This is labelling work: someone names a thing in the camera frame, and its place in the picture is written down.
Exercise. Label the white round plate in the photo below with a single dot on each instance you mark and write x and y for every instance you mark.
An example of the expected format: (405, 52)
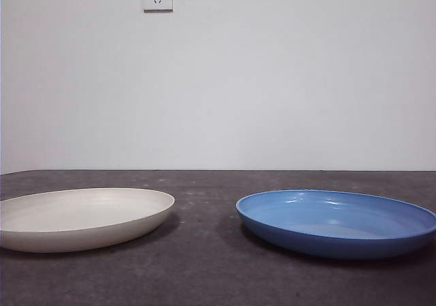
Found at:
(81, 217)

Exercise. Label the blue round plate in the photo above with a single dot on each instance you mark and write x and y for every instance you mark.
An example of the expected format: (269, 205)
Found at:
(327, 217)

